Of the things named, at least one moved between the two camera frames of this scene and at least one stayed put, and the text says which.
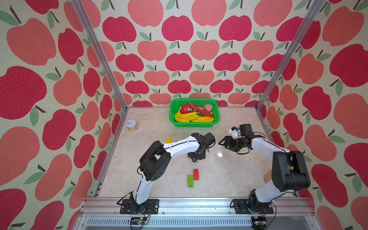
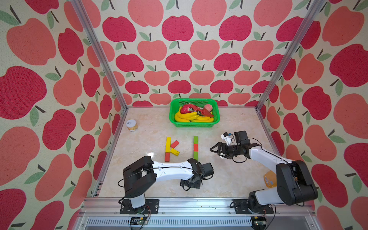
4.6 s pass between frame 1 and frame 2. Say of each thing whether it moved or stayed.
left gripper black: moved
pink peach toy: stayed
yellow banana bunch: stayed
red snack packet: stayed
